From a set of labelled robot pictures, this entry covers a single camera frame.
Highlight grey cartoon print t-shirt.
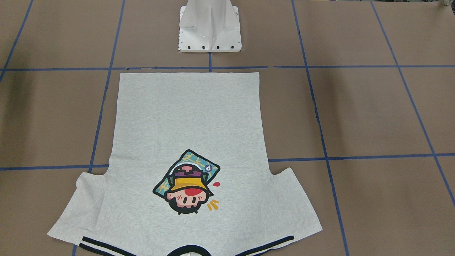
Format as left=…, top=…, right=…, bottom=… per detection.
left=47, top=73, right=322, bottom=256

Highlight white camera mast base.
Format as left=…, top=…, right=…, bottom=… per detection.
left=178, top=0, right=242, bottom=53

